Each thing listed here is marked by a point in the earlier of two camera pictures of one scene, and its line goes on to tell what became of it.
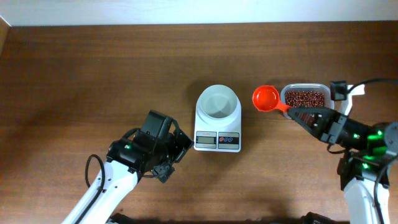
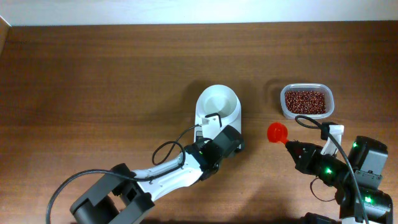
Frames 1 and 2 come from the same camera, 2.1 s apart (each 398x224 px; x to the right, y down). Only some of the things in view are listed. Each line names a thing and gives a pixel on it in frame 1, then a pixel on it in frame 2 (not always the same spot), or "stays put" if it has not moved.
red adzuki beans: x=305 y=98 stays put
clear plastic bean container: x=305 y=94 stays put
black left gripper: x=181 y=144 to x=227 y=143
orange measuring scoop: x=266 y=98 to x=277 y=132
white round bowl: x=218 y=104 stays put
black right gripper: x=326 y=124 to x=304 y=162
